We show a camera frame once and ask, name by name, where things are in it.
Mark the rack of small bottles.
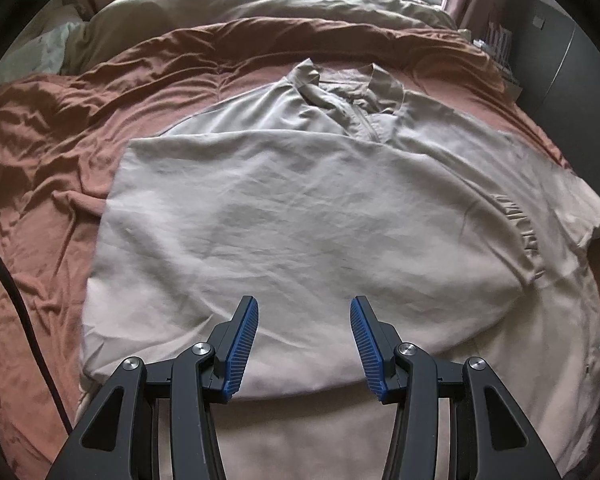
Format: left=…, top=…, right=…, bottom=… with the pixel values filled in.
left=472, top=20, right=524, bottom=97

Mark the brown blanket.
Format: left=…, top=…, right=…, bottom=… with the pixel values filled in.
left=0, top=17, right=573, bottom=480

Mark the olive duvet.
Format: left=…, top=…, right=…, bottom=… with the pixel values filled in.
left=62, top=0, right=473, bottom=80

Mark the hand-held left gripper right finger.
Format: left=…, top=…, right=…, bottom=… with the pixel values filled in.
left=349, top=296, right=563, bottom=480

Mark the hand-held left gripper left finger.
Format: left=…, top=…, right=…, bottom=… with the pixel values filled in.
left=45, top=296, right=259, bottom=480

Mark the beige shirt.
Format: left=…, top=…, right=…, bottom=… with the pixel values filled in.
left=80, top=58, right=600, bottom=480

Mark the pale pillow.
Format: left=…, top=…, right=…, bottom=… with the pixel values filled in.
left=0, top=19, right=89, bottom=92

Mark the black cable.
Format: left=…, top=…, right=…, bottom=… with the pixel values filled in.
left=0, top=235, right=74, bottom=434

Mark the dark grey cabinet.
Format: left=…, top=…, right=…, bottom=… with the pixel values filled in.
left=500, top=0, right=600, bottom=161

